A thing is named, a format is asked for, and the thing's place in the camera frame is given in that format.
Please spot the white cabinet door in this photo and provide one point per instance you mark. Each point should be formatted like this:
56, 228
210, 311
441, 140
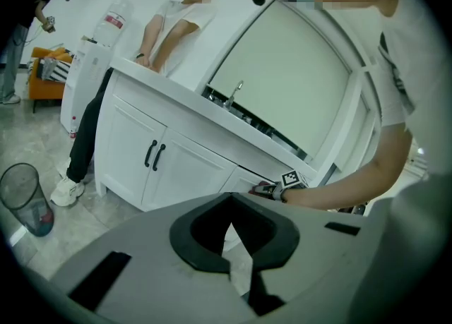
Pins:
197, 174
130, 153

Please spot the person's white shirt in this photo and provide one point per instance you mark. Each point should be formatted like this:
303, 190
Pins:
420, 68

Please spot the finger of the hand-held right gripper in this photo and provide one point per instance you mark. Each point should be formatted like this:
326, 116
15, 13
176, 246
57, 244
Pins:
270, 189

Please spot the white vanity cabinet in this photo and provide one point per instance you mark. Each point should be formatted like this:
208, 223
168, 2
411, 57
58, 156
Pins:
197, 118

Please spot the striped cushion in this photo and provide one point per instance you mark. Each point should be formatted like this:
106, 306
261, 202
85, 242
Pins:
54, 68

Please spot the orange sofa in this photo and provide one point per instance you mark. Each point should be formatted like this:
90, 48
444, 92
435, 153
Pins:
42, 89

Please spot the arched white-framed mirror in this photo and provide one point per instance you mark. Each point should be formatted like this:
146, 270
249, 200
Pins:
289, 75

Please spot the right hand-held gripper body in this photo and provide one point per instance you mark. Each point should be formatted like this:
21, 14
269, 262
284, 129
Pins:
291, 181

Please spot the white water dispenser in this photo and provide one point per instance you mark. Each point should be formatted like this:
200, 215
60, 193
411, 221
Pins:
84, 82

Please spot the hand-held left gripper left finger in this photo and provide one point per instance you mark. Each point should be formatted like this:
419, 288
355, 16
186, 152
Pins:
148, 273

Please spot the black wristwatch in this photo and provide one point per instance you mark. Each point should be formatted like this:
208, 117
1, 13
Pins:
140, 56

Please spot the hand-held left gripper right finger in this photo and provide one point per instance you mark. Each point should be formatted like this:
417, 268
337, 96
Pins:
318, 245

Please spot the black mesh waste bin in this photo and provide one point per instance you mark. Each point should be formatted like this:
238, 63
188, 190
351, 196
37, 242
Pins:
24, 199

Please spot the small plastic bottle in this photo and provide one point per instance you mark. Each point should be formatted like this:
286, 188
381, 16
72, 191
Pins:
73, 127

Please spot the white drawer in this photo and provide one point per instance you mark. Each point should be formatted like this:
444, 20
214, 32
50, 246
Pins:
243, 178

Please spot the chrome faucet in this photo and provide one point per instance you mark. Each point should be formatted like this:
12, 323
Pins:
233, 95

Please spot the person's right forearm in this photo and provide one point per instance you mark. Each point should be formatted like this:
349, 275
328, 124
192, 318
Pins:
339, 185

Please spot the clear water bottle red label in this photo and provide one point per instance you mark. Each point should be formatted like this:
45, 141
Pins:
113, 22

